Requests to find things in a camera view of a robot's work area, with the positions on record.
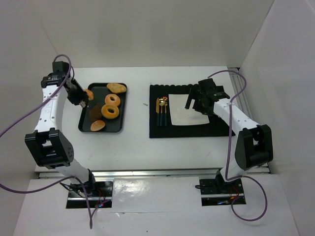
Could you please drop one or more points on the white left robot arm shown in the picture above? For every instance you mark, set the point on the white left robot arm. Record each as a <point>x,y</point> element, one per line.
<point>47,144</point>

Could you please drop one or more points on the gold knife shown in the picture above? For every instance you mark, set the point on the gold knife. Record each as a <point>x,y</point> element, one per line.
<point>157,111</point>

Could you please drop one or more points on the small orange bread piece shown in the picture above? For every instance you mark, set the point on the small orange bread piece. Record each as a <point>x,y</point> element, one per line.
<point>89,94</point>

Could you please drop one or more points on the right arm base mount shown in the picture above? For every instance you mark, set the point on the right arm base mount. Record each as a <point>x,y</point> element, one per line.
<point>217,192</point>

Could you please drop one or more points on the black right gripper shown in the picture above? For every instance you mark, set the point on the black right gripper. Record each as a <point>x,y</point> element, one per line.
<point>197,99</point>

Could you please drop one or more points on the aluminium rail front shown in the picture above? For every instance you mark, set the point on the aluminium rail front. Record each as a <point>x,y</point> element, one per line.
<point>155,173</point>

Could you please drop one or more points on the gold spoon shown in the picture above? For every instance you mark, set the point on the gold spoon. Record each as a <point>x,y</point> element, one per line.
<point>160,110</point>

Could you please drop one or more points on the aluminium rail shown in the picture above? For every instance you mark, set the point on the aluminium rail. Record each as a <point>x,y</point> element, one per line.
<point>237,85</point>
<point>155,173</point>

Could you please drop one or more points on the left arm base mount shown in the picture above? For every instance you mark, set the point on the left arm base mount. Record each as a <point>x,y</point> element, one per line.
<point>100,197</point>

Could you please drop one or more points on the black serving tray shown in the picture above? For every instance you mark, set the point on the black serving tray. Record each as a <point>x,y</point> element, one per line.
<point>100,91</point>

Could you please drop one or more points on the gold fork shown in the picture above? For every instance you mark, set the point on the gold fork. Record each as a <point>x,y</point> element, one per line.
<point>165,110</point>

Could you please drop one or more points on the round orange bread roll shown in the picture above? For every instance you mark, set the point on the round orange bread roll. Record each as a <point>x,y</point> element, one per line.
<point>97,125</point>

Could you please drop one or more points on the oval speckled bread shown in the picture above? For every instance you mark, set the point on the oval speckled bread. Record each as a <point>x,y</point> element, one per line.
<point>116,88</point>

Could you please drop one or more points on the dark brown bread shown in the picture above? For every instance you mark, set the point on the dark brown bread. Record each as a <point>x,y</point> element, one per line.
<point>95,113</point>

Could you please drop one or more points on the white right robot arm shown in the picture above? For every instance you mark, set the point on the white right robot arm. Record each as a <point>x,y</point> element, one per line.
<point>254,141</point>

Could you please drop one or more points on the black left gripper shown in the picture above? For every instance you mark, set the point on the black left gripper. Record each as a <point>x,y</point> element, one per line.
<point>80,97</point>

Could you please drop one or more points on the white square plate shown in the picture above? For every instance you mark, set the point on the white square plate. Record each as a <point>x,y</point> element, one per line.
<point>184,117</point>

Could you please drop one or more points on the black scalloped placemat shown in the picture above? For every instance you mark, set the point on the black scalloped placemat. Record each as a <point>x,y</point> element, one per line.
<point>215,128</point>

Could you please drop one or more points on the aluminium rail right side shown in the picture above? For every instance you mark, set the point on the aluminium rail right side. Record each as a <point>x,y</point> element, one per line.
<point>237,85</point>

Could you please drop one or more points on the orange ring bagel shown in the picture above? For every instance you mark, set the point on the orange ring bagel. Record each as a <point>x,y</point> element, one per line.
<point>112,99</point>
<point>110,111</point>

